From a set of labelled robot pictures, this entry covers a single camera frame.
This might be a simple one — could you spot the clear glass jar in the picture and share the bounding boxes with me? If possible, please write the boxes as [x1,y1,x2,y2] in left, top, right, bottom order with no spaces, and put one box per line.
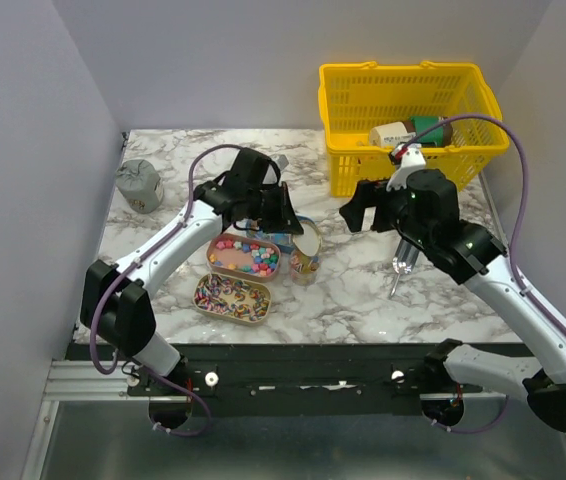
[290,249,320,286]

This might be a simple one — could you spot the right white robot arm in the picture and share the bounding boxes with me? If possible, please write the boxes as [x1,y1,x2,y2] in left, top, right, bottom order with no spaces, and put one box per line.
[339,170,566,432]

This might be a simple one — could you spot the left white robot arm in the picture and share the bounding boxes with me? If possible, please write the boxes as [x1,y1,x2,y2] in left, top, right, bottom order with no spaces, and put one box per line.
[80,146,303,395]

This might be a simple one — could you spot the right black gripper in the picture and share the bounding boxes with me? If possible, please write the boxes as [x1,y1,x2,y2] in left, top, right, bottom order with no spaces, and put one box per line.
[338,178,433,249]

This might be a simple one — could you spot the beige tray rainbow lollipops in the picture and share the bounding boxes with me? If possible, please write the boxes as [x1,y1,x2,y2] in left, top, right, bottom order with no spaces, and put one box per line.
[193,272,272,326]

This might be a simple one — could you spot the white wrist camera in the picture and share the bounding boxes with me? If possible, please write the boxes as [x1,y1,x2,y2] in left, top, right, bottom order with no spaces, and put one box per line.
[386,143,426,191]
[263,155,289,185]

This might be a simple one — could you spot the aluminium frame rail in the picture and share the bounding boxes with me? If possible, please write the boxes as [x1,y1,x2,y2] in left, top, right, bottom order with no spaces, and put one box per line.
[45,352,566,401]

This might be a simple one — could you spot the yellow plastic basket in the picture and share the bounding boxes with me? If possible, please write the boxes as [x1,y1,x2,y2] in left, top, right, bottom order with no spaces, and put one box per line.
[318,61,509,197]

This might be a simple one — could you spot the grey drawstring pouch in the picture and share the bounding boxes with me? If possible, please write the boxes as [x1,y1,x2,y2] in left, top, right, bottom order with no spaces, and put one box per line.
[115,159,164,214]

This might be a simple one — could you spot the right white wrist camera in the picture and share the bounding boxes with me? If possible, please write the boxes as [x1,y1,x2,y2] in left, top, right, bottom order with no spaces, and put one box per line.
[386,143,426,191]

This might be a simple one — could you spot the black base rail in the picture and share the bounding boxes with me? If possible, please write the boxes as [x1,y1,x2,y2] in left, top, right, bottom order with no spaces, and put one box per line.
[62,342,534,417]

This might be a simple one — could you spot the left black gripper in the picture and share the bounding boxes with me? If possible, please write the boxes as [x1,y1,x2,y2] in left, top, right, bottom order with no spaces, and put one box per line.
[246,182,305,236]

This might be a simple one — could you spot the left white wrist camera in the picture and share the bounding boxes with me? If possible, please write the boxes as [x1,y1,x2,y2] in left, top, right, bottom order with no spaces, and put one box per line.
[263,155,289,185]

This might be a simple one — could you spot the pink tray star candies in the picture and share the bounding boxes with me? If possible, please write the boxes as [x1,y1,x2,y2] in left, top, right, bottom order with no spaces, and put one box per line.
[206,233,282,283]

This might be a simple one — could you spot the green brown bottle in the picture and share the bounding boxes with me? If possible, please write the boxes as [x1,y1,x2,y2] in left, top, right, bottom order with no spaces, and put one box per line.
[368,116,453,148]

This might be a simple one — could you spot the blue tray clear lollipops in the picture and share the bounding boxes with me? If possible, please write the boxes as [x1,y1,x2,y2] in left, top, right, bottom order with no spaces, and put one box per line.
[243,219,294,254]

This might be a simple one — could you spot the silver metal scoop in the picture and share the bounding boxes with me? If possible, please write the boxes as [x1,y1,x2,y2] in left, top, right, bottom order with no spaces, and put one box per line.
[389,239,419,298]

